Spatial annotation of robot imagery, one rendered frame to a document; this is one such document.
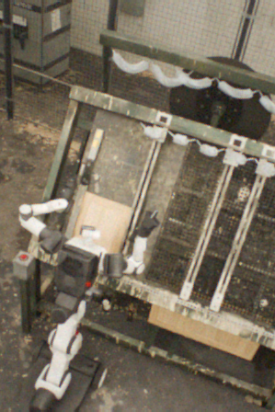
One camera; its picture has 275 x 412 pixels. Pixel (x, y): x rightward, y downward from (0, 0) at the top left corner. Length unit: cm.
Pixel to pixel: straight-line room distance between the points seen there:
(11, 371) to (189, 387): 145
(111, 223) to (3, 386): 155
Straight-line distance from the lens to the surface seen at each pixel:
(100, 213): 348
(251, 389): 406
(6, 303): 443
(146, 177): 335
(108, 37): 371
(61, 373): 361
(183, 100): 376
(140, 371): 410
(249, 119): 370
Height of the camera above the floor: 354
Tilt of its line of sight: 41 degrees down
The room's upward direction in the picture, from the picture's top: 10 degrees clockwise
